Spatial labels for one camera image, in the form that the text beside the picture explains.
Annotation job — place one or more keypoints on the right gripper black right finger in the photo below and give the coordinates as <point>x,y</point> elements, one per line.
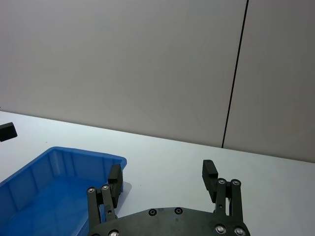
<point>209,182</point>

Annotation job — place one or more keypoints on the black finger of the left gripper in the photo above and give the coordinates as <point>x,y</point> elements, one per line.
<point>7,132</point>

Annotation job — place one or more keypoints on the blue plastic bin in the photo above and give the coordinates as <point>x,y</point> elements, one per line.
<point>49,194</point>

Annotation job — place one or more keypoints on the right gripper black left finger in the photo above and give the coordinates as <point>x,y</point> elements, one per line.
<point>108,201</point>

